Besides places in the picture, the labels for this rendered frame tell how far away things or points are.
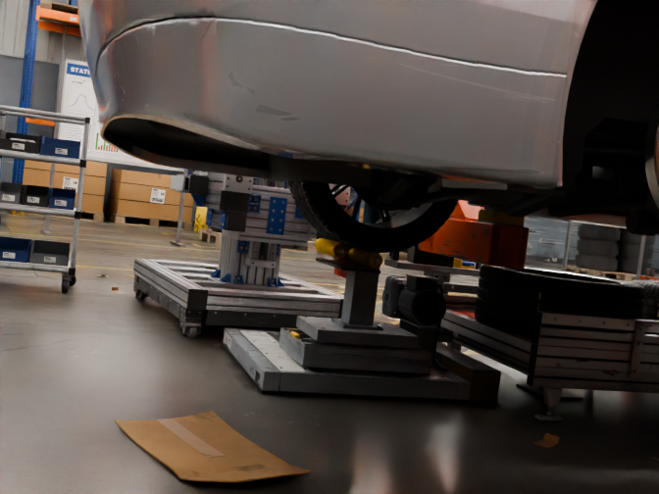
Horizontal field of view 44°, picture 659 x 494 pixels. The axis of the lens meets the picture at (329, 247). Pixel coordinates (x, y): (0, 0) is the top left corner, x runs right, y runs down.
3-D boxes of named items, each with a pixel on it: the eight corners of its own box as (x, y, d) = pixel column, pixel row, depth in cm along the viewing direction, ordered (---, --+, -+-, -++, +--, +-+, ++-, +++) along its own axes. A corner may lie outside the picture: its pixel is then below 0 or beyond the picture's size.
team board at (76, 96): (45, 235, 846) (64, 48, 835) (40, 231, 891) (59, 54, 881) (185, 247, 908) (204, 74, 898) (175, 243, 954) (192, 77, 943)
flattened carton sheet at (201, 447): (203, 498, 178) (204, 482, 178) (114, 425, 223) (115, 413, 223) (315, 483, 196) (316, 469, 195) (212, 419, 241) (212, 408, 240)
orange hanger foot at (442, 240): (486, 265, 306) (498, 174, 304) (430, 252, 356) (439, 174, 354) (525, 269, 311) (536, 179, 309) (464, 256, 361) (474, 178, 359)
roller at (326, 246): (333, 258, 299) (335, 242, 299) (312, 251, 327) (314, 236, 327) (348, 260, 301) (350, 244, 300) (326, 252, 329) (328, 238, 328)
